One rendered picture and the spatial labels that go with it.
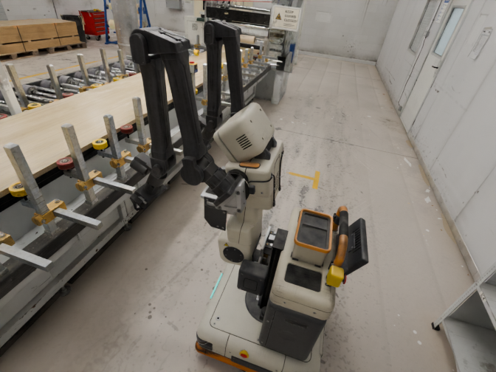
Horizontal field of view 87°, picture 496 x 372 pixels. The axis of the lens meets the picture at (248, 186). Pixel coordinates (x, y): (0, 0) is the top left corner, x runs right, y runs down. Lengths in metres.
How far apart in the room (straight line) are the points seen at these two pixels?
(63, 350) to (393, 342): 2.00
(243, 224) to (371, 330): 1.29
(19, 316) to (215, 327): 1.09
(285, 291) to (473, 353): 1.42
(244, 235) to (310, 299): 0.36
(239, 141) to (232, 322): 1.04
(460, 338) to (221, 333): 1.48
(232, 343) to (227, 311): 0.16
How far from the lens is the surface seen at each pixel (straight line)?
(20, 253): 1.36
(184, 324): 1.93
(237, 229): 1.16
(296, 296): 1.12
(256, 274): 1.20
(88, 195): 1.66
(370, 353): 2.07
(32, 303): 2.08
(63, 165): 1.70
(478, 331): 2.40
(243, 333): 1.59
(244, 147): 0.92
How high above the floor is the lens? 1.72
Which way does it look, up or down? 36 degrees down
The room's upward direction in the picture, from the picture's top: 7 degrees clockwise
